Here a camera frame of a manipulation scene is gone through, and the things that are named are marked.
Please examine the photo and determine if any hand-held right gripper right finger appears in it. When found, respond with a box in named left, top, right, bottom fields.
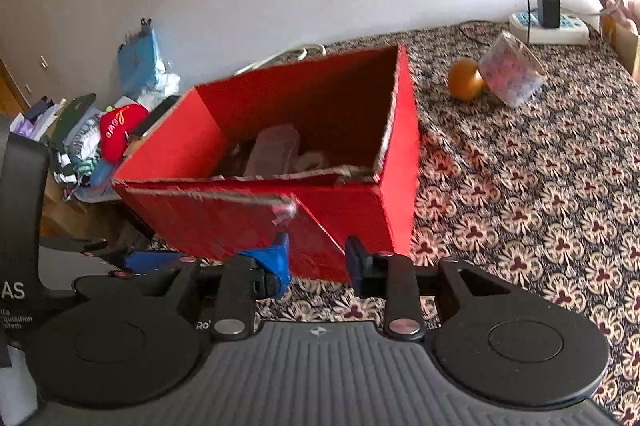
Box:
left=345, top=235, right=548, bottom=340

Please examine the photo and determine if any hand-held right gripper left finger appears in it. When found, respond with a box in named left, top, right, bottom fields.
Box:
left=92, top=233, right=292, bottom=341

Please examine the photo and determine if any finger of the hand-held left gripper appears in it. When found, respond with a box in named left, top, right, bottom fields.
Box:
left=82, top=236, right=183, bottom=279

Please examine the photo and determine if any red cardboard box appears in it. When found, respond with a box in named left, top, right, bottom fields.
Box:
left=111, top=43, right=421, bottom=282

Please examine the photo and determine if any orange ball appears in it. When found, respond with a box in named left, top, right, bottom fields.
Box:
left=446, top=57, right=485, bottom=102

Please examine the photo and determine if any patterned measuring cup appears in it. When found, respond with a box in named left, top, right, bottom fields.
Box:
left=477, top=31, right=547, bottom=108

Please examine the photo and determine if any red heart pillow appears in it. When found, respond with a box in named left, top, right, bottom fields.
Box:
left=98, top=103, right=149, bottom=164

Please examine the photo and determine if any pile of clothes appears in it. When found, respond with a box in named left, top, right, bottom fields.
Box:
left=47, top=93, right=126, bottom=202

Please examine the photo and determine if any white plastic bag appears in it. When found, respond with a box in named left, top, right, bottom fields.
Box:
left=135, top=71, right=181, bottom=112

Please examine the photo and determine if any floral patterned tablecloth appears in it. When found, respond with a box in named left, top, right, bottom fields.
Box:
left=150, top=23, right=640, bottom=426

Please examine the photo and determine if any blue plastic bag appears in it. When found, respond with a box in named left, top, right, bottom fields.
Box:
left=117, top=18, right=166, bottom=89

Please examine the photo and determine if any black charger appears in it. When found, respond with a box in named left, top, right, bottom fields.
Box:
left=536, top=0, right=562, bottom=29

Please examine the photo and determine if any white power strip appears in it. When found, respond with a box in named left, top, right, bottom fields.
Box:
left=509, top=8, right=591, bottom=46

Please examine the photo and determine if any brown paper bag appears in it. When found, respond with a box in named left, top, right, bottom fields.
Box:
left=599, top=13, right=640, bottom=82

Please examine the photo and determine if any pink plush toy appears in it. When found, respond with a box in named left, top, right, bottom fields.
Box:
left=597, top=0, right=640, bottom=34

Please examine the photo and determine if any white coiled cable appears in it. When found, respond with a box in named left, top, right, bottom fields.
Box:
left=234, top=43, right=328, bottom=77

